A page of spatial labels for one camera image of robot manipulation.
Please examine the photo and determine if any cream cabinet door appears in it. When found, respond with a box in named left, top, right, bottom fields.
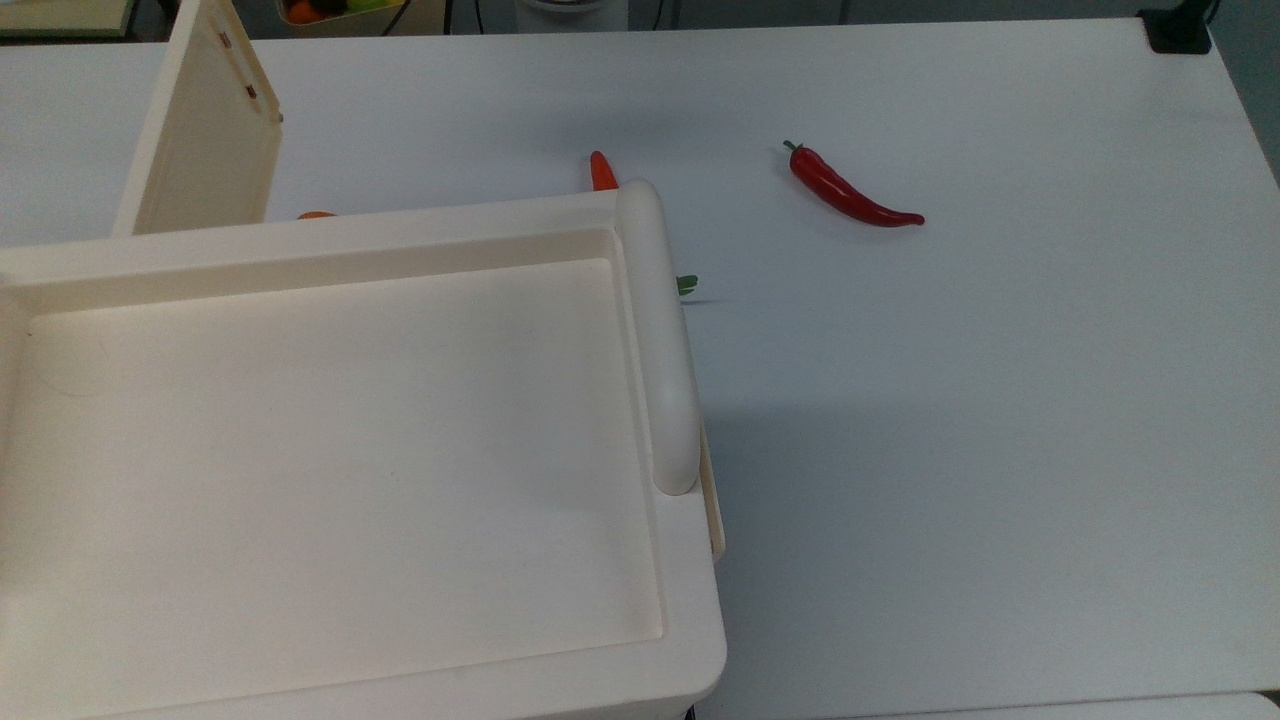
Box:
left=113, top=0, right=284, bottom=238

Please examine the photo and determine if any cream plastic cabinet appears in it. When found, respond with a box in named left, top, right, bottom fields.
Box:
left=0, top=180, right=729, bottom=720

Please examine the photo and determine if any toy carrot with green leaf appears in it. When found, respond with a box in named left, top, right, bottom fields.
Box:
left=589, top=150, right=700, bottom=298

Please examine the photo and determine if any red chili pepper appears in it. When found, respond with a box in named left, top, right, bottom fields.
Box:
left=782, top=139, right=926, bottom=229

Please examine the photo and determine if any white round container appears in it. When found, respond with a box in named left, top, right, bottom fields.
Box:
left=514, top=0, right=630, bottom=33

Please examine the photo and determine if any bin of toy fruits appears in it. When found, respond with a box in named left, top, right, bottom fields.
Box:
left=274, top=0, right=409, bottom=28

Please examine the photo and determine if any black corner clamp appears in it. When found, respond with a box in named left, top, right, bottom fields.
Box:
left=1138, top=0, right=1215, bottom=56

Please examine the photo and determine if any beige board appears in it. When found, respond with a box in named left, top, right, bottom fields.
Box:
left=0, top=0, right=138, bottom=39

